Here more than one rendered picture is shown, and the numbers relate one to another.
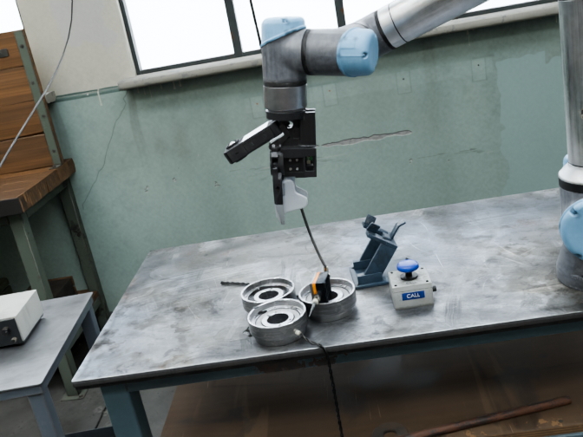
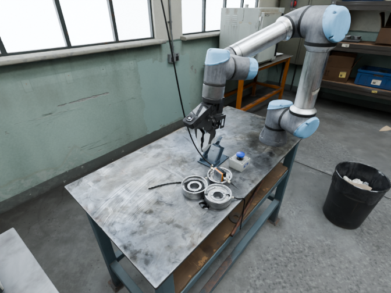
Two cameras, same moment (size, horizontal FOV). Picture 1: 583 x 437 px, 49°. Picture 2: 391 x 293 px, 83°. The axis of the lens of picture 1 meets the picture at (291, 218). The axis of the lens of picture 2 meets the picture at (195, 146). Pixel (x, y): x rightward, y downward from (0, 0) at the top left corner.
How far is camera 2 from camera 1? 0.94 m
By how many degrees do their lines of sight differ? 49
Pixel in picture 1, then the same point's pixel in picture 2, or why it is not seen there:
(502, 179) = (142, 107)
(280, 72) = (223, 79)
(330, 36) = (245, 61)
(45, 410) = not seen: outside the picture
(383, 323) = (246, 179)
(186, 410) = not seen: hidden behind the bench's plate
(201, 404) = not seen: hidden behind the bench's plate
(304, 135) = (219, 109)
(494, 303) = (263, 158)
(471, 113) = (130, 83)
